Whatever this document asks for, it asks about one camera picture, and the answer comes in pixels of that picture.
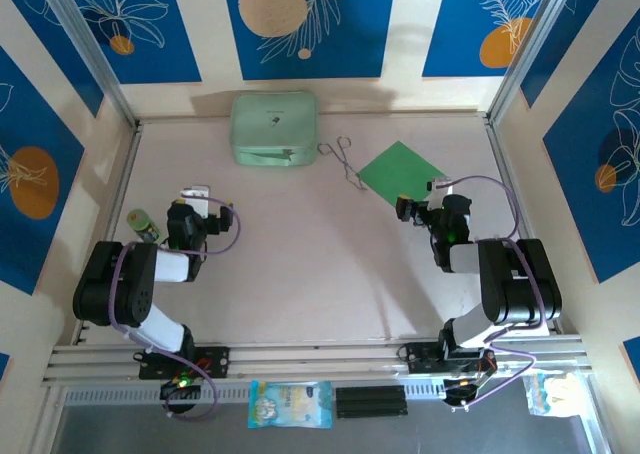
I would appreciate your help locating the clear bag of chips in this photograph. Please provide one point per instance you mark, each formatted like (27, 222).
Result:
(550, 396)

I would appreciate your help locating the small green bottle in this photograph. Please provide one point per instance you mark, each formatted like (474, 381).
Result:
(142, 226)

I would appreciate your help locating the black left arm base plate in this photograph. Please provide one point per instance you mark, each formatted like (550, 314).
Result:
(220, 361)

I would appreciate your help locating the green square paper sheet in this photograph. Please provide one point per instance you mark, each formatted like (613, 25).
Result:
(400, 169)

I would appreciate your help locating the mint green zip pouch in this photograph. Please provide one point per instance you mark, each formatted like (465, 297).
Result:
(272, 124)

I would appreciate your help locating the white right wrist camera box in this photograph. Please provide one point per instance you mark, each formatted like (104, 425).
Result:
(439, 191)

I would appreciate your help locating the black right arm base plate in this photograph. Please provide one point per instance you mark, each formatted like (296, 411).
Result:
(417, 359)

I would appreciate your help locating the aluminium frame post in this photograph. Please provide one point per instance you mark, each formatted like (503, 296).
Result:
(90, 44)
(535, 44)

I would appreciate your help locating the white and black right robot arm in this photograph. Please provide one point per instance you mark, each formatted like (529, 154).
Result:
(520, 284)

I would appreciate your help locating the black ribbed block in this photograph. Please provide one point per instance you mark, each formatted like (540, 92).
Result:
(370, 403)

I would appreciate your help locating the aluminium table side rail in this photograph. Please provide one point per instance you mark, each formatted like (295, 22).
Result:
(501, 149)
(123, 184)

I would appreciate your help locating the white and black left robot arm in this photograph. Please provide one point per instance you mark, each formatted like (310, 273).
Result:
(130, 294)

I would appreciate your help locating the black arm base electronics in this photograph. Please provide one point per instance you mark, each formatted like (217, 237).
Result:
(462, 394)
(180, 390)

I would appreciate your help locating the long aluminium base rail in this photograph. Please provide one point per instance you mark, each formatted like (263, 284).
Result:
(310, 359)

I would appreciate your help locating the blue snack packet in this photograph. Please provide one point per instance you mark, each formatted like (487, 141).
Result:
(290, 404)

